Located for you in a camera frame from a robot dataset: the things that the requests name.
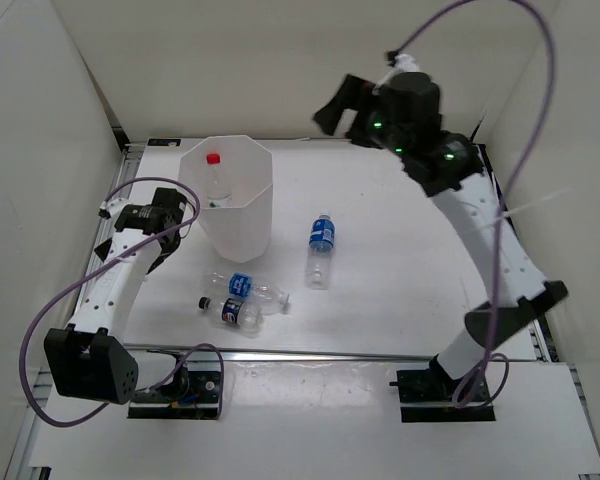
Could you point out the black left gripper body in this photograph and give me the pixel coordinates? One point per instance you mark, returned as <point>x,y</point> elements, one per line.
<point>165,253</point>

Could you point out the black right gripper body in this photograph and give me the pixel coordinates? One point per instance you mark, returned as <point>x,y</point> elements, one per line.
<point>374,127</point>

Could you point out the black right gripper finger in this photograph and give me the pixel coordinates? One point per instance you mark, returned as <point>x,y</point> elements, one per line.
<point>352,94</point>
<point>328,117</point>

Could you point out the red cap water bottle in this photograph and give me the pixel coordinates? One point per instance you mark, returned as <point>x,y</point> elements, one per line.
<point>218,190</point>

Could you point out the blue label upright-lying bottle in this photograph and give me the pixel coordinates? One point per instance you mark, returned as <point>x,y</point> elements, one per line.
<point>320,252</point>

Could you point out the black cap pepsi bottle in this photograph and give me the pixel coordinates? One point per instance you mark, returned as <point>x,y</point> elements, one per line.
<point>238,314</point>

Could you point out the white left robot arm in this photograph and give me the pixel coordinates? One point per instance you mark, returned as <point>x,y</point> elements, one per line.
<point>87,358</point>

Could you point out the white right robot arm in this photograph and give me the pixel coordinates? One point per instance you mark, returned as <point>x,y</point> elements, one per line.
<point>403,117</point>

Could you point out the white octagonal bin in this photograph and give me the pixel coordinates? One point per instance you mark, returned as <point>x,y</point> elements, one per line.
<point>233,177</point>

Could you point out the black corner label plate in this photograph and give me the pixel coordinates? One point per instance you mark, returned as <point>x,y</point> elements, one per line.
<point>164,142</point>

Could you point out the crushed clear blue-label bottle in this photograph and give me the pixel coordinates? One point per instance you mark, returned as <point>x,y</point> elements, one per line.
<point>256,289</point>

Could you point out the white zip tie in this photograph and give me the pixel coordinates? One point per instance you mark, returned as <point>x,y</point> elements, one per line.
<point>508,213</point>

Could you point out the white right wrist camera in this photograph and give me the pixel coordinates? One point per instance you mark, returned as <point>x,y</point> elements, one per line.
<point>401,62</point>

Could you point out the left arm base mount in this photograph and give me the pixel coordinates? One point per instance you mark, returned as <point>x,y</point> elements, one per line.
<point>179,385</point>

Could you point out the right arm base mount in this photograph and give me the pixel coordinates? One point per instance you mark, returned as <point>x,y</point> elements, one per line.
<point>424,399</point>

